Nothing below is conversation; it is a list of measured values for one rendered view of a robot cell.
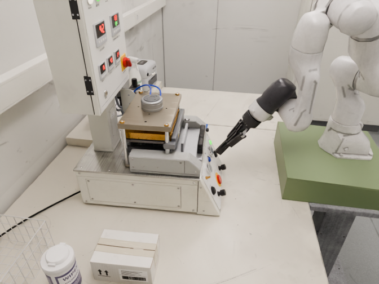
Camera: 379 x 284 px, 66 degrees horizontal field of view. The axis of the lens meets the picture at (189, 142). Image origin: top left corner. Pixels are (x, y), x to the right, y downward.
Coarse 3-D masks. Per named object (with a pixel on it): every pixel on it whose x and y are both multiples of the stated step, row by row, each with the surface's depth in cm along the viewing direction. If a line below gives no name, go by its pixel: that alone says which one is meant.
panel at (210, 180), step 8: (208, 136) 129; (208, 144) 125; (208, 160) 116; (216, 160) 130; (216, 168) 125; (208, 176) 107; (216, 176) 121; (208, 184) 108; (216, 184) 118; (216, 192) 114; (216, 200) 111
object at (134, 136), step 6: (174, 120) 110; (174, 126) 108; (126, 132) 103; (132, 132) 102; (138, 132) 102; (144, 132) 102; (150, 132) 102; (156, 132) 102; (162, 132) 102; (132, 138) 104; (138, 138) 103; (144, 138) 103; (150, 138) 103; (156, 138) 102; (162, 138) 102
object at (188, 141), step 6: (186, 126) 116; (180, 132) 120; (186, 132) 113; (192, 132) 120; (198, 132) 120; (180, 138) 116; (186, 138) 115; (192, 138) 116; (198, 138) 116; (204, 138) 116; (180, 144) 112; (186, 144) 112; (192, 144) 112; (174, 150) 109; (180, 150) 109; (186, 150) 109; (192, 150) 109; (198, 156) 106
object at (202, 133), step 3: (201, 126) 116; (204, 126) 116; (201, 129) 114; (204, 129) 115; (201, 132) 112; (204, 132) 113; (201, 135) 110; (204, 135) 114; (201, 138) 109; (198, 141) 107; (201, 141) 107; (198, 144) 106; (201, 144) 105; (198, 147) 106; (201, 147) 106; (198, 150) 107; (201, 150) 107; (201, 153) 107
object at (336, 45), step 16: (304, 0) 276; (336, 32) 262; (336, 48) 270; (320, 64) 280; (320, 80) 288; (320, 96) 296; (368, 96) 289; (320, 112) 305; (368, 112) 297; (368, 128) 311
